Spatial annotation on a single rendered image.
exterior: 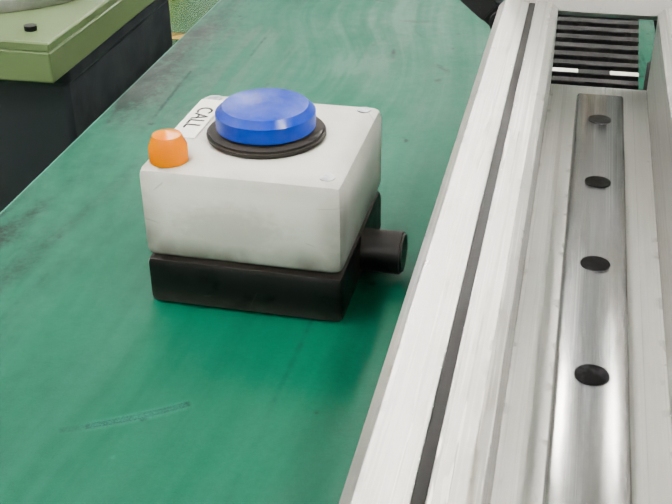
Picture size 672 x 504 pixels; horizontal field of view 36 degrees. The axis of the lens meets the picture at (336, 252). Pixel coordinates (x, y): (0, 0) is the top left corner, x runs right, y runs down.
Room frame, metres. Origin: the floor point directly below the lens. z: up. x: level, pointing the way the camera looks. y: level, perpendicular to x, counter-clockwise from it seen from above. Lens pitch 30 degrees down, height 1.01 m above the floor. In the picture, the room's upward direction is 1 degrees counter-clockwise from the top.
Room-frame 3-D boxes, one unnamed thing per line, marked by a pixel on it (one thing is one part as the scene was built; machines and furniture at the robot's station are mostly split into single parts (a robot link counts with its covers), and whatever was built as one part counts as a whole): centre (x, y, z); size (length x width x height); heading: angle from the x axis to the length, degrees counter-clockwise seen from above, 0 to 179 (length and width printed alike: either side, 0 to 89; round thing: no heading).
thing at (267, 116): (0.38, 0.03, 0.84); 0.04 x 0.04 x 0.02
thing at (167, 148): (0.36, 0.06, 0.85); 0.02 x 0.02 x 0.01
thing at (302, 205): (0.38, 0.02, 0.81); 0.10 x 0.08 x 0.06; 77
